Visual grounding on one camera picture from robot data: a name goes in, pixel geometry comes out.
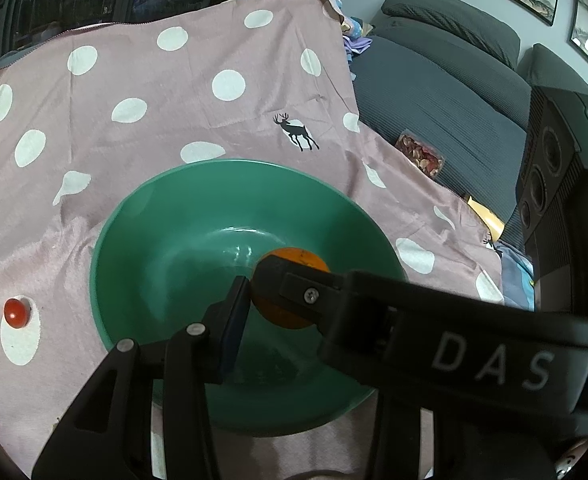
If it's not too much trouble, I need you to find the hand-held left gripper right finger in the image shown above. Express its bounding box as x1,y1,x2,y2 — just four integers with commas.
366,391,554,480

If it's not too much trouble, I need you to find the orange mandarin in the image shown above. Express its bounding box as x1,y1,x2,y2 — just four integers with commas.
251,246,331,330

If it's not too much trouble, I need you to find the red cherry tomato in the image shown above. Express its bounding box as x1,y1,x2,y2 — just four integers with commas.
3,298,29,329

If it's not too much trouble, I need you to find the grey sofa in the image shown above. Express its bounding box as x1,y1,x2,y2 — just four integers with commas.
346,0,588,241

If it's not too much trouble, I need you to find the purple cloth pile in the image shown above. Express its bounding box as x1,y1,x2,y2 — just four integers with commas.
340,14,375,82

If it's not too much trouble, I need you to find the green plastic bowl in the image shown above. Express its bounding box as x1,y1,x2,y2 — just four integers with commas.
89,159,409,437

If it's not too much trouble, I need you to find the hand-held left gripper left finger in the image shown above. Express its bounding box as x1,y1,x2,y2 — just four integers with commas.
31,276,252,480

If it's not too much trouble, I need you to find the clear box of red snacks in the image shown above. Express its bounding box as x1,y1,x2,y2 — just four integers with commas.
394,131,447,173

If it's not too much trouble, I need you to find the yellow packet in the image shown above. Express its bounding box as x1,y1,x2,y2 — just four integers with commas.
466,195,505,243

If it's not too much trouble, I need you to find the pink polka-dot cloth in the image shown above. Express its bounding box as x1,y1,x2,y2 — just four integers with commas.
0,0,505,480

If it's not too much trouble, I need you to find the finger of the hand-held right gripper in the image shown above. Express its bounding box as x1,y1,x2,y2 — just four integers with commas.
250,254,393,361

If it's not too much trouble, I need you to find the light blue cloth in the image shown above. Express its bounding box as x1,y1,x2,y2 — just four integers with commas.
498,242,537,311

